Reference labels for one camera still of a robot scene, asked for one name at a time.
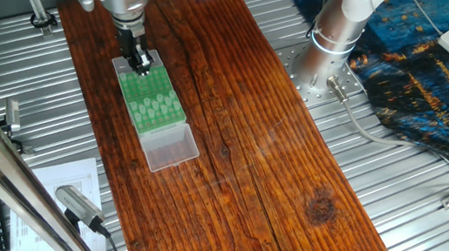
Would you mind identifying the small grey camera on clamp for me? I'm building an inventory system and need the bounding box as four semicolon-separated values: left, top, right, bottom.
1;97;26;136

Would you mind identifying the brown wooden board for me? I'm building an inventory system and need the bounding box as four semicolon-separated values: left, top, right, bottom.
22;0;446;251

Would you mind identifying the black cable loop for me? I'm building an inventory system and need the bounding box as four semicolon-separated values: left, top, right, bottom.
29;9;61;32

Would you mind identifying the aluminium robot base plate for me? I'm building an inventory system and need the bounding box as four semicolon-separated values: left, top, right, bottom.
272;40;373;118

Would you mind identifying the printed white paper sheet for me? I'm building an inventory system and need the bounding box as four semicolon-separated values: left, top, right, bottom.
3;147;122;251

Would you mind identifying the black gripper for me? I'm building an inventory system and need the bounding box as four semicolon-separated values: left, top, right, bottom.
108;20;160;79

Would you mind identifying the steel frame bar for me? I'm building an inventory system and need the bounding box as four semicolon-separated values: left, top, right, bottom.
0;83;126;251

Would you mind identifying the clear box with green rack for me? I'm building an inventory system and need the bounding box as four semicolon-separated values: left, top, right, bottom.
105;43;179;109
117;83;208;180

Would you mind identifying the blue painted cloth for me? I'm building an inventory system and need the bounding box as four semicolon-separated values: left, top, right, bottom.
270;0;449;163

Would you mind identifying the grey base cable with connector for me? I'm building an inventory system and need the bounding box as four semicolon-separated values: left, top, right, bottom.
312;74;449;196

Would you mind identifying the silver camera with black cable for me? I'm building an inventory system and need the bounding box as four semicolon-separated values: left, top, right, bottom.
50;183;118;239

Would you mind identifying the white power strip cord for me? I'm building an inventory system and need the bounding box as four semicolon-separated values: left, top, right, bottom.
398;0;449;37

